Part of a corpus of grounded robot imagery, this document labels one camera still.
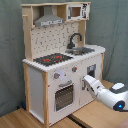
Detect white cupboard door with dispenser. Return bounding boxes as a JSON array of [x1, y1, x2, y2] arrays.
[[80, 55, 102, 106]]

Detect red stove knob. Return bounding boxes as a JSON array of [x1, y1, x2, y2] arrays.
[[54, 73, 60, 79], [72, 66, 77, 72]]

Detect grey range hood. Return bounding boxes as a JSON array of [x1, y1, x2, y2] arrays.
[[34, 6, 64, 27]]

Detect grey toy sink basin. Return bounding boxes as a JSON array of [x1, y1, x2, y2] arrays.
[[65, 47, 95, 55]]

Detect white oven door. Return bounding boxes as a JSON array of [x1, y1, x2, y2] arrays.
[[48, 75, 80, 124]]

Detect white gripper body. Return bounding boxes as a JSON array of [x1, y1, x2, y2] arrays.
[[83, 75, 102, 98]]

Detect black stovetop red burners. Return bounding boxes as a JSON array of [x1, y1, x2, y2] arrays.
[[34, 53, 70, 66]]

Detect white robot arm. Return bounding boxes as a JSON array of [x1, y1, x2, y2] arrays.
[[83, 75, 128, 112]]

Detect left red stove knob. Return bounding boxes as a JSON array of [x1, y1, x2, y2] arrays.
[[54, 73, 60, 79]]

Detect wooden toy kitchen unit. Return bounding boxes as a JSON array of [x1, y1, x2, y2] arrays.
[[22, 2, 105, 128]]

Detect black toy faucet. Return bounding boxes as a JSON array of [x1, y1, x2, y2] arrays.
[[67, 33, 82, 49]]

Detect right red stove knob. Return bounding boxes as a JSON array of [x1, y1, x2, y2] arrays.
[[72, 66, 77, 72]]

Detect white toy microwave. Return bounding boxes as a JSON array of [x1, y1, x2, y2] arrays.
[[67, 3, 89, 21]]

